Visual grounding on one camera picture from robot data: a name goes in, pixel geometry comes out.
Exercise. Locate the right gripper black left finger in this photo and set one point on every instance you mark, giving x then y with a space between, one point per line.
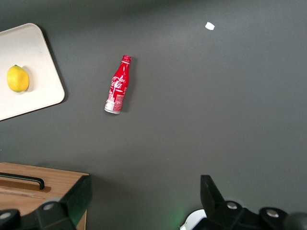
76 198

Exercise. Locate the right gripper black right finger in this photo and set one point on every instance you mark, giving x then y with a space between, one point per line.
213 201

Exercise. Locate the red coke bottle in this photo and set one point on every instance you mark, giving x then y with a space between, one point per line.
117 83

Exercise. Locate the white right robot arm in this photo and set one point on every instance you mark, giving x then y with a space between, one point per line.
192 219

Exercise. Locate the cream plastic tray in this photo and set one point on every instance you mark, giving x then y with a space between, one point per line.
31 60

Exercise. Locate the short wooden drawer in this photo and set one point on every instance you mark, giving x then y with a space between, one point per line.
62 182

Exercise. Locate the wooden drawer cabinet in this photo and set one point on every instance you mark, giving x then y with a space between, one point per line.
60 182

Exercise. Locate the tall wooden drawer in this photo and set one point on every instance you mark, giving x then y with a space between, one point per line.
16 203

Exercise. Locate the yellow lemon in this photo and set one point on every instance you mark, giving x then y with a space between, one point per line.
18 79

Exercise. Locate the white paper scrap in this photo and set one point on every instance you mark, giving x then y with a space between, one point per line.
210 26

